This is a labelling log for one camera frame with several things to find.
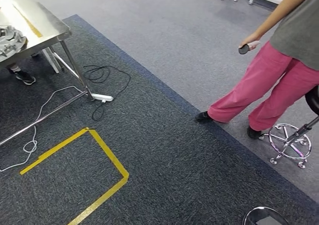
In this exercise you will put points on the steel workbench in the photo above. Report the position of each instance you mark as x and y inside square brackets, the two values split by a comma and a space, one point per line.
[37, 22]

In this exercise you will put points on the black round stool seat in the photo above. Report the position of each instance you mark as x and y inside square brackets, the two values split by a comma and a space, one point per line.
[313, 99]

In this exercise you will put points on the yellow tape on workbench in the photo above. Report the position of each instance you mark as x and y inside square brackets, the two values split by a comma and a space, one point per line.
[31, 26]

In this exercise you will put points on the yellow floor tape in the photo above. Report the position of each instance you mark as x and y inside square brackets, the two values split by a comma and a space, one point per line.
[109, 157]

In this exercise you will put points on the grey plastic wheel hubcap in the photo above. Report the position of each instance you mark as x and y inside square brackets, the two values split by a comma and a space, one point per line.
[10, 41]

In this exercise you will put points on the white power strip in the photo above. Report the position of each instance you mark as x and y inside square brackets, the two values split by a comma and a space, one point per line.
[102, 98]

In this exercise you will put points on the person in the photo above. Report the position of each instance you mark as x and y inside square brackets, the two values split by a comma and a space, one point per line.
[23, 76]
[274, 84]

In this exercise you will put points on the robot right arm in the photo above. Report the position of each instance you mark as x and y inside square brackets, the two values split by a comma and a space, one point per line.
[262, 213]

